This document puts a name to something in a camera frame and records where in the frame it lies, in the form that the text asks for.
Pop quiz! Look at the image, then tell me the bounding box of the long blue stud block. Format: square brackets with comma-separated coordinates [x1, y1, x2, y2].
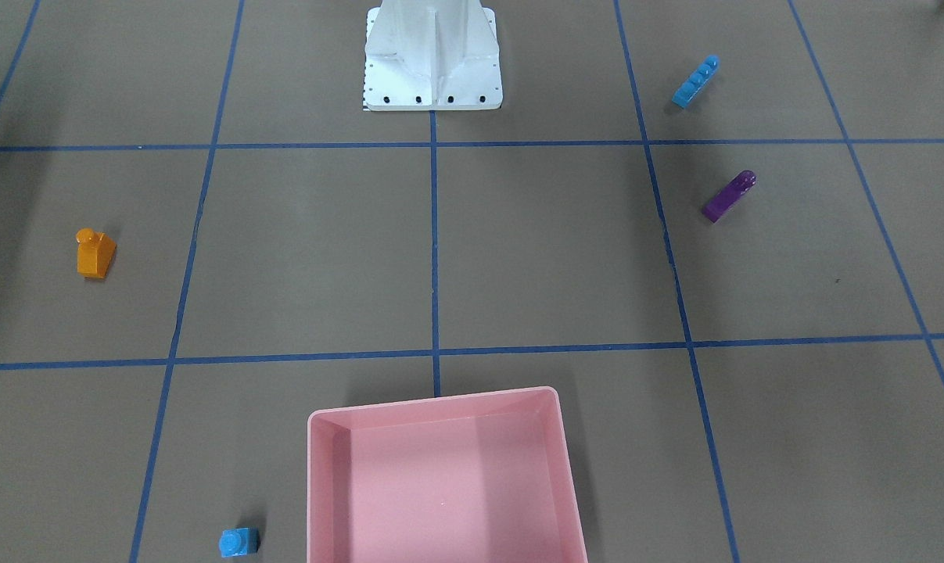
[671, 55, 720, 108]

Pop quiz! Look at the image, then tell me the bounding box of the purple block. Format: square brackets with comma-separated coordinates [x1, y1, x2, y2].
[702, 170, 757, 224]

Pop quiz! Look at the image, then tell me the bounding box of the small blue block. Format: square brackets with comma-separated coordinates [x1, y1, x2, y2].
[217, 527, 260, 558]

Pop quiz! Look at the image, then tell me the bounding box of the orange block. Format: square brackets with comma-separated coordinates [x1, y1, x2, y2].
[76, 228, 117, 279]

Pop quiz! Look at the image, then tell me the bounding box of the pink plastic box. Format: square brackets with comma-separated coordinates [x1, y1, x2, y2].
[306, 387, 587, 562]

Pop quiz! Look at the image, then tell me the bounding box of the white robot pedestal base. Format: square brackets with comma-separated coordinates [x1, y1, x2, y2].
[362, 1, 504, 112]

